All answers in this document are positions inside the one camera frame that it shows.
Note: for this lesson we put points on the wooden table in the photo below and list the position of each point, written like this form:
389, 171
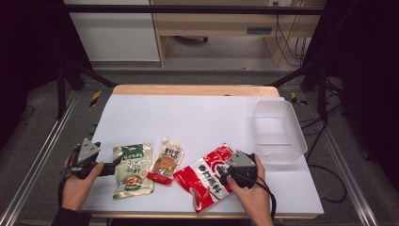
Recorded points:
188, 90

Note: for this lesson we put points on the person's right hand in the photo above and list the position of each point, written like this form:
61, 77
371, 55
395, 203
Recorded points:
254, 197

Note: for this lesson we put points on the black frame bar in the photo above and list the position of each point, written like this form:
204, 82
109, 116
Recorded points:
188, 9

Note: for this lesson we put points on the person's left hand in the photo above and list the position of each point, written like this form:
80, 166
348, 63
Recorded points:
76, 188

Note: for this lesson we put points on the white table mat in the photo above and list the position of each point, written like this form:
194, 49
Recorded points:
188, 125

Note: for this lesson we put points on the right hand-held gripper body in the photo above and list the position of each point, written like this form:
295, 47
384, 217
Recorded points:
243, 171

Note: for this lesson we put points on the clear plastic container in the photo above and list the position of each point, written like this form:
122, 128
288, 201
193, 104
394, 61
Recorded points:
279, 132

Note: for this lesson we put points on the black metal stand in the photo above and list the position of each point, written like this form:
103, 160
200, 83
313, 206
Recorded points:
61, 91
321, 94

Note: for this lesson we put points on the green and gold food packet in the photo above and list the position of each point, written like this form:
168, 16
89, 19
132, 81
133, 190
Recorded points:
133, 171

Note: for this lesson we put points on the white cabinet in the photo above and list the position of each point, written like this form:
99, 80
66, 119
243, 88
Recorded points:
116, 37

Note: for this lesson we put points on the aluminium rail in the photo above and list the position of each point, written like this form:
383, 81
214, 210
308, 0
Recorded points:
37, 150
345, 175

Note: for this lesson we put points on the wooden desk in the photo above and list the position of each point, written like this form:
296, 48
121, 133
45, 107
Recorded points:
213, 23

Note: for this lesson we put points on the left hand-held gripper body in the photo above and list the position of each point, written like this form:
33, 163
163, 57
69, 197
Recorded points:
87, 151

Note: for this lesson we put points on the red and white food packet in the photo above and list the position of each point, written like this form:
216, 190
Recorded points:
204, 180

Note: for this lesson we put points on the yellow and black tape strip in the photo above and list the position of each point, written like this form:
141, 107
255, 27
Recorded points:
295, 98
95, 98

